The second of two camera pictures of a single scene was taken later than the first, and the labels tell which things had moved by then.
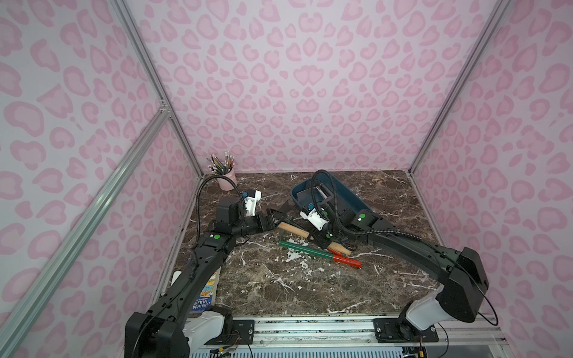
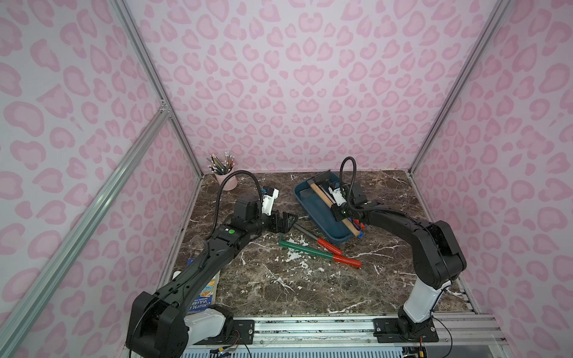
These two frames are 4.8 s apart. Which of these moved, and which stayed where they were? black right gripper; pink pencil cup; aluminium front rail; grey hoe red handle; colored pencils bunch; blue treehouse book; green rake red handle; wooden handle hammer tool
Moved: black right gripper; wooden handle hammer tool; grey hoe red handle
Stayed: colored pencils bunch; pink pencil cup; green rake red handle; aluminium front rail; blue treehouse book
